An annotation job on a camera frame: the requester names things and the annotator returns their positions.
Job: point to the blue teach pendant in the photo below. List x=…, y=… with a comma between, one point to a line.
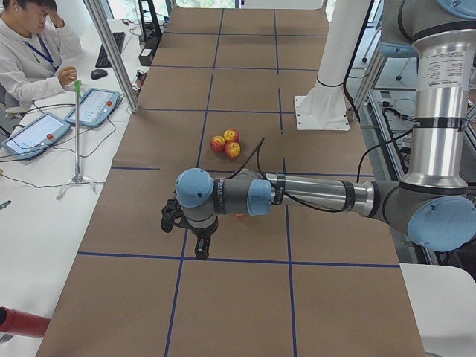
x=33, y=139
x=96, y=105

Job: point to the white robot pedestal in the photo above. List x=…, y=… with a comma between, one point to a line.
x=324, y=107

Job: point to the red cylinder object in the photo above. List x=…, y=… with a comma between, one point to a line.
x=15, y=322

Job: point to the far blue teach pendant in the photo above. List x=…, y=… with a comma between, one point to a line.
x=96, y=105

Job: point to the aluminium frame post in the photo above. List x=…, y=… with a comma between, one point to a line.
x=99, y=19

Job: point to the red yellow apple left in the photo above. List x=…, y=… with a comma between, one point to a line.
x=217, y=143

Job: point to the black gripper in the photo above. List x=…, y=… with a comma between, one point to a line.
x=202, y=235

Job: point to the aluminium frame rack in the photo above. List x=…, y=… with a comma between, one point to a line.
x=386, y=100

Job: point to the red yellow apple front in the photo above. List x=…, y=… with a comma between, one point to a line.
x=232, y=149

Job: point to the near blue teach pendant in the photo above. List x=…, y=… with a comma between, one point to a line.
x=33, y=139

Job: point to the black box device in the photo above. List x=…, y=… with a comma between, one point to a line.
x=147, y=53

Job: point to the silver stand green top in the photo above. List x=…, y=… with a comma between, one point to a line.
x=78, y=178

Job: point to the person in white hoodie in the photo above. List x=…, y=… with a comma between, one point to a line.
x=35, y=40

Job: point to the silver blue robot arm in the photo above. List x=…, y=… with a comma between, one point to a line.
x=428, y=204

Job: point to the red yellow apple back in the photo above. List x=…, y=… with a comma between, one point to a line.
x=231, y=135

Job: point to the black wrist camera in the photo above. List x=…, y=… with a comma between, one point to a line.
x=172, y=216

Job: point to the black computer mouse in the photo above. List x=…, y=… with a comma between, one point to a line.
x=98, y=73

